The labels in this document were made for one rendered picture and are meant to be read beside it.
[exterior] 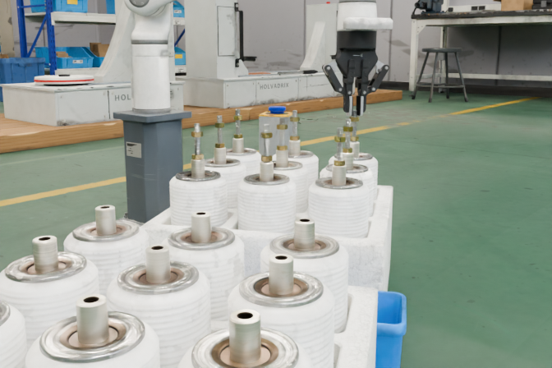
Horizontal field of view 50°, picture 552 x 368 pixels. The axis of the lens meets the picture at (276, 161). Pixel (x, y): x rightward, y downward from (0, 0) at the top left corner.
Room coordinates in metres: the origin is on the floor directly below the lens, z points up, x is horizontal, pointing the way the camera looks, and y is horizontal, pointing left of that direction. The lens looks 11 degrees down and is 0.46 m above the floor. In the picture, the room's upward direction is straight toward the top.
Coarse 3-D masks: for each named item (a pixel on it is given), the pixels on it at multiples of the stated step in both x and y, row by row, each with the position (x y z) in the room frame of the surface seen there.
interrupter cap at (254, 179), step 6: (252, 174) 0.97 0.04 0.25; (258, 174) 0.97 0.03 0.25; (276, 174) 0.97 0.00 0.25; (282, 174) 0.97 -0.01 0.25; (246, 180) 0.92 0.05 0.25; (252, 180) 0.93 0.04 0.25; (258, 180) 0.94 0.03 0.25; (276, 180) 0.94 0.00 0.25; (282, 180) 0.93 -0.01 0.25; (288, 180) 0.93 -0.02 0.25
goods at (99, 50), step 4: (92, 44) 6.39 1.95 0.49; (96, 44) 6.31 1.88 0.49; (100, 44) 6.32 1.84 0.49; (104, 44) 6.35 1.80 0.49; (108, 44) 6.39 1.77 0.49; (92, 48) 6.39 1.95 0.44; (96, 48) 6.32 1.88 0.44; (100, 48) 6.31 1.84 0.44; (104, 48) 6.35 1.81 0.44; (56, 52) 6.10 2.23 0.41; (60, 52) 6.13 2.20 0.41; (64, 52) 6.16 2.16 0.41; (92, 52) 6.38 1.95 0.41; (96, 52) 6.32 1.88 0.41; (100, 52) 6.31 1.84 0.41; (104, 52) 6.35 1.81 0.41; (60, 56) 5.96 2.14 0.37; (64, 56) 5.99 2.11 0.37; (68, 56) 6.14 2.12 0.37; (100, 56) 6.29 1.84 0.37; (104, 56) 6.34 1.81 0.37
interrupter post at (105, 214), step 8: (96, 208) 0.66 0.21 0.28; (104, 208) 0.67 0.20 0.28; (112, 208) 0.66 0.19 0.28; (96, 216) 0.66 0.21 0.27; (104, 216) 0.66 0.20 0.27; (112, 216) 0.66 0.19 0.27; (96, 224) 0.66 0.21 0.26; (104, 224) 0.66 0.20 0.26; (112, 224) 0.66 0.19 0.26; (104, 232) 0.66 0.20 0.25; (112, 232) 0.66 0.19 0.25
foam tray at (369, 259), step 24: (384, 192) 1.14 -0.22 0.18; (168, 216) 0.97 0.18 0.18; (384, 216) 0.99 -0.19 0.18; (264, 240) 0.86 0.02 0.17; (336, 240) 0.85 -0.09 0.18; (360, 240) 0.85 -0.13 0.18; (384, 240) 0.85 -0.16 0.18; (360, 264) 0.83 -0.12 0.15; (384, 264) 0.88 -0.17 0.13; (384, 288) 0.92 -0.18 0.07
